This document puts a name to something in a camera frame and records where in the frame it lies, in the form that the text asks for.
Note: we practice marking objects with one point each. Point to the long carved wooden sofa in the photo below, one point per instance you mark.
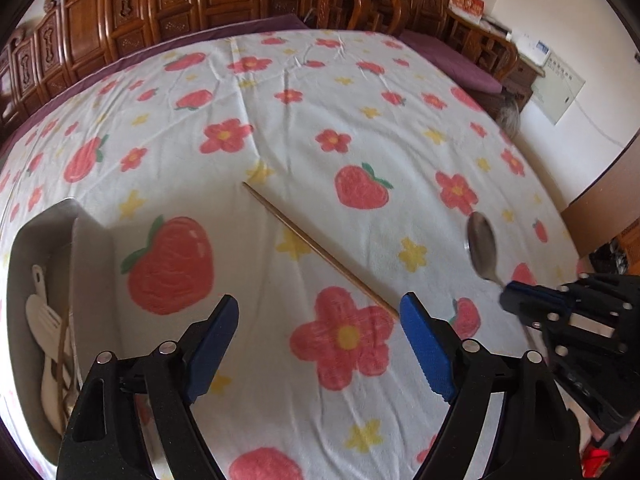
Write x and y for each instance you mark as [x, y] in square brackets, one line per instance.
[150, 5]

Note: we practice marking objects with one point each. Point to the cream plastic fork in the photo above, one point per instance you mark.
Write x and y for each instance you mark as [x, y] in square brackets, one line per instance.
[45, 325]

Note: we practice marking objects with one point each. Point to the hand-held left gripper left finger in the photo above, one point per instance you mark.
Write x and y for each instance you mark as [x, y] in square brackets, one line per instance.
[215, 347]

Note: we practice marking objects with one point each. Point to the strawberry flower print tablecloth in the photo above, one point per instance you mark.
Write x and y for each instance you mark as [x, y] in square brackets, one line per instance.
[300, 135]

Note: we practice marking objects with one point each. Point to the white box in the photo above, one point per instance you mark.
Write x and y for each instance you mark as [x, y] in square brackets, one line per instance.
[536, 50]

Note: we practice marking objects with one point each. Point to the white plastic utensil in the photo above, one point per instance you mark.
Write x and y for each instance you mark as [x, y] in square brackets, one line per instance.
[38, 277]

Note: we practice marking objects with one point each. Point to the grey fluffy object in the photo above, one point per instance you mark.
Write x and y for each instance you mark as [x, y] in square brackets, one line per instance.
[509, 115]

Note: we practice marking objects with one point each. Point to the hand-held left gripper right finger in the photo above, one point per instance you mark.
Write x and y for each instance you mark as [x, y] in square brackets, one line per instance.
[427, 347]

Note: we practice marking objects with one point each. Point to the wooden chair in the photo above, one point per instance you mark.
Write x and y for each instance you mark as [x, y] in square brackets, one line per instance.
[350, 5]

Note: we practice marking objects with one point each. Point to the purple seat cushion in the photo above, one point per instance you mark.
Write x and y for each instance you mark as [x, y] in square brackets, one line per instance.
[450, 60]

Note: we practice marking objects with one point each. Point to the carved wooden armchair sofa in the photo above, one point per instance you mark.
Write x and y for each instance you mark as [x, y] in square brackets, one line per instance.
[450, 30]

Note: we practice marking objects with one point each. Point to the white wall panel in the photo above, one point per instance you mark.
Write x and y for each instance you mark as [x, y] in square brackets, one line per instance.
[557, 91]

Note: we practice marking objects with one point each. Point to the wooden side table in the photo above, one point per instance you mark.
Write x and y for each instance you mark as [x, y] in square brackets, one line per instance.
[529, 74]

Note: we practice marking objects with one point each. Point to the thin golden brown chopstick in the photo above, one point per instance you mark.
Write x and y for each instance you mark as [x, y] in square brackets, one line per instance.
[320, 250]

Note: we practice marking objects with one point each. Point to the red calendar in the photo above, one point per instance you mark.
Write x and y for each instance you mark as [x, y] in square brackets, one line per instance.
[466, 1]

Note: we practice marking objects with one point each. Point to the stainless steel utensil container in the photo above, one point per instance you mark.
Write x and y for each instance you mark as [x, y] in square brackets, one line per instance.
[95, 280]

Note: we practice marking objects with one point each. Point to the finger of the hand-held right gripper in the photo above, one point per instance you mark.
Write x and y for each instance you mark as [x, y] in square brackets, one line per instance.
[532, 294]
[585, 332]

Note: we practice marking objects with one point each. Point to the brown wooden door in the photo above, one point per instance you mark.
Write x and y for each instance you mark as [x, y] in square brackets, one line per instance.
[605, 195]

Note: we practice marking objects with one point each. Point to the large silver metal spoon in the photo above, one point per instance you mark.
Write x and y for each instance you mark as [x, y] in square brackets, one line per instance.
[481, 245]

